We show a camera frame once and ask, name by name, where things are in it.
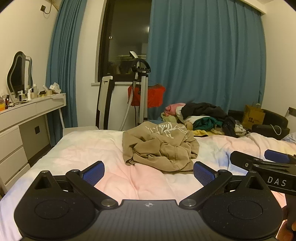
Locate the white vanity desk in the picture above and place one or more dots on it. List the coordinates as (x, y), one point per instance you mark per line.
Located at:
(13, 143)

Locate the wavy black-framed mirror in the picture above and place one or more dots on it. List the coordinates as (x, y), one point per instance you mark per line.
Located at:
(17, 74)

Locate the red bucket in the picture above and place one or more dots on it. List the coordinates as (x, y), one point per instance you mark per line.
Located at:
(155, 97)

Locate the pastel tie-dye duvet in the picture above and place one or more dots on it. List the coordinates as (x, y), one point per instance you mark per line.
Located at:
(92, 143)

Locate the white tissue box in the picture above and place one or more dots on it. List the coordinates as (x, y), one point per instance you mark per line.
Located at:
(55, 87)

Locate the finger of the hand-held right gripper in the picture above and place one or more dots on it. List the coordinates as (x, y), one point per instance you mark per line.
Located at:
(242, 161)
(277, 156)

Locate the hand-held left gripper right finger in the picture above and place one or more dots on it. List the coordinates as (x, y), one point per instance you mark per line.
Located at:
(204, 173)

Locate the orange box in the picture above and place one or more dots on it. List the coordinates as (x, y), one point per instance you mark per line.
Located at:
(1, 107)

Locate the wide blue curtain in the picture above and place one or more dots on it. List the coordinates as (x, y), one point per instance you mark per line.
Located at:
(208, 58)

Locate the person's right hand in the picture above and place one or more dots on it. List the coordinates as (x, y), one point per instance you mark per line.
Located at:
(286, 234)

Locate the white and black chair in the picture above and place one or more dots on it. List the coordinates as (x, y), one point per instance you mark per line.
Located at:
(105, 99)

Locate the dark wall socket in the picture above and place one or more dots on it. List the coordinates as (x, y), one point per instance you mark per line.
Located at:
(43, 7)
(37, 130)

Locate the pile of clothes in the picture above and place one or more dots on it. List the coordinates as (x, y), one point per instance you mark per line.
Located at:
(203, 115)

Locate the beige hoodie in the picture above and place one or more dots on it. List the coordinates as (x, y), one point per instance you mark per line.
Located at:
(161, 148)

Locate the pastel pillow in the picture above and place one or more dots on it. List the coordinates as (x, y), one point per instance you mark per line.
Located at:
(290, 138)

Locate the dark window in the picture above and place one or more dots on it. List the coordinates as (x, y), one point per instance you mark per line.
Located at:
(127, 34)

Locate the yellow paper bag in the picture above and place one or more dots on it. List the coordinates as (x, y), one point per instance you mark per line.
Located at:
(253, 117)

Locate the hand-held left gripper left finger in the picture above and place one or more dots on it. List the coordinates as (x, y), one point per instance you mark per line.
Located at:
(93, 173)

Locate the row of cosmetic bottles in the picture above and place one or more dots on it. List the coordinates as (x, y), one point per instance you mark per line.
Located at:
(30, 92)

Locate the black sofa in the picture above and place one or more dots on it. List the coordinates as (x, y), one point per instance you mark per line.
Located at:
(275, 118)

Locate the narrow blue curtain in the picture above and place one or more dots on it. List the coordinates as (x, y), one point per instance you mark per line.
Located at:
(67, 58)

